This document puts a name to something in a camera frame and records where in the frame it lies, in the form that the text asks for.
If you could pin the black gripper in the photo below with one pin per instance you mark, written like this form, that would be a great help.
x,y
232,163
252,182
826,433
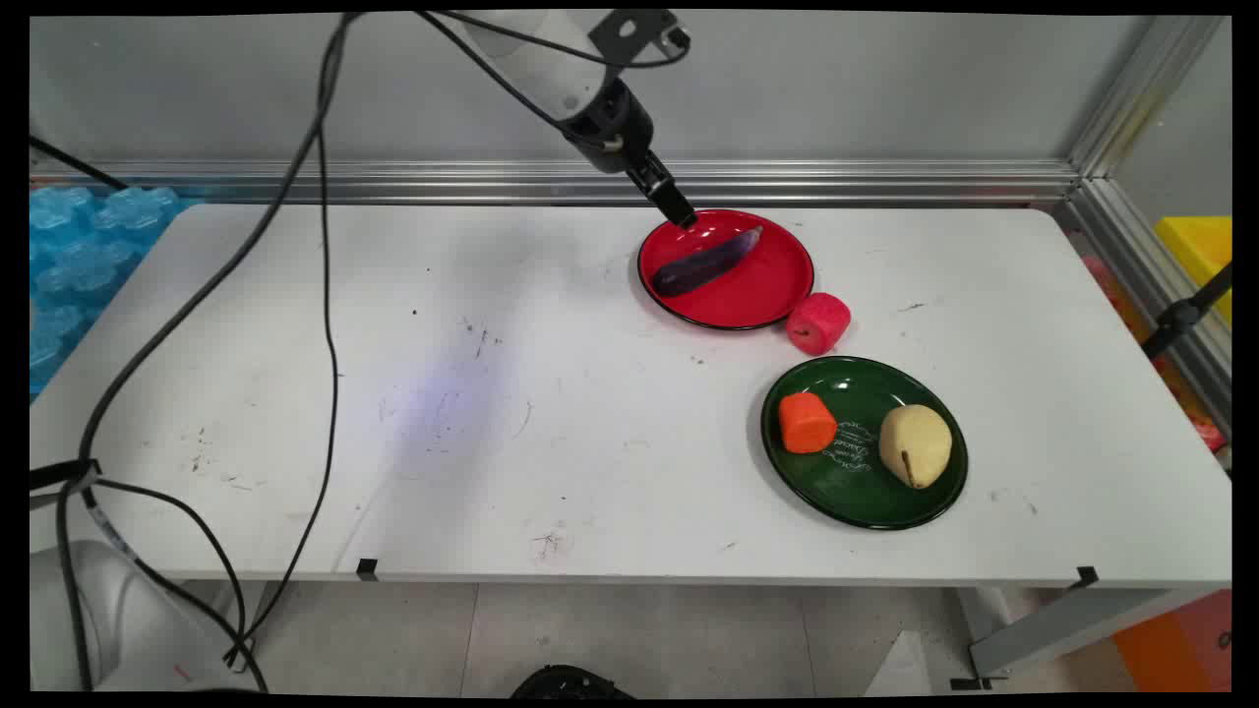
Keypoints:
x,y
612,123

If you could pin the purple toy eggplant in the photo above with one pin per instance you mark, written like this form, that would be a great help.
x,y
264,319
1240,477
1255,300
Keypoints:
x,y
703,264

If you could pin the red plate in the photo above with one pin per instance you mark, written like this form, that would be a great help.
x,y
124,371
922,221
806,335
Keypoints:
x,y
757,290

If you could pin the red toy apple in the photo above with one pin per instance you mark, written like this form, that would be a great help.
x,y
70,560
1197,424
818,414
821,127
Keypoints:
x,y
818,323

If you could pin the orange toy carrot piece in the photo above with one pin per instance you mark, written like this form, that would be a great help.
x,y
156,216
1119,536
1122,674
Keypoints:
x,y
807,423

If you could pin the dark green plate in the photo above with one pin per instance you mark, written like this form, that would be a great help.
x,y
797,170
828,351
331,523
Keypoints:
x,y
856,487

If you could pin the yellow toy pear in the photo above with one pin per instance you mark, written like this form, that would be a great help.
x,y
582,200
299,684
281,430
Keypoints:
x,y
917,442

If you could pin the black table edge clip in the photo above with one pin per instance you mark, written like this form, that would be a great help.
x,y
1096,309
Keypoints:
x,y
367,568
1087,576

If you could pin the black round object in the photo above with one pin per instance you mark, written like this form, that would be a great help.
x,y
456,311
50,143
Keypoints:
x,y
570,683

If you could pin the yellow box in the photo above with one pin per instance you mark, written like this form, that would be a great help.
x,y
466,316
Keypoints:
x,y
1200,251

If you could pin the red mat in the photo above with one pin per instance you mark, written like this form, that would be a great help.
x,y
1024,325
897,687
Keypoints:
x,y
1195,413

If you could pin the blue bubble mat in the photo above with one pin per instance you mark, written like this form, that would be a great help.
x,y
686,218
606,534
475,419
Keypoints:
x,y
79,265

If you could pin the grey table leg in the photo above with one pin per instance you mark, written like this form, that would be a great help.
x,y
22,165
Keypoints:
x,y
1062,629

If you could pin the black tape wrap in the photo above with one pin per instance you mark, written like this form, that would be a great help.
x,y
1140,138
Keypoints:
x,y
64,475

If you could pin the orange box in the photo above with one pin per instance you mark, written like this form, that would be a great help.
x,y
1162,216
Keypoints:
x,y
1175,649

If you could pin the long aluminium frame rail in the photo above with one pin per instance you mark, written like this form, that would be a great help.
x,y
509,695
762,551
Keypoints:
x,y
787,182

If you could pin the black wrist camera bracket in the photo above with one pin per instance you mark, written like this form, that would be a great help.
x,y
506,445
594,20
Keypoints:
x,y
629,31

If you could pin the aluminium frame corner post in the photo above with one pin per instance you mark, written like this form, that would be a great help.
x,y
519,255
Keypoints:
x,y
1141,93

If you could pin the short aluminium frame rail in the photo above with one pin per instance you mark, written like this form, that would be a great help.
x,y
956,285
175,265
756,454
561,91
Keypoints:
x,y
1151,285

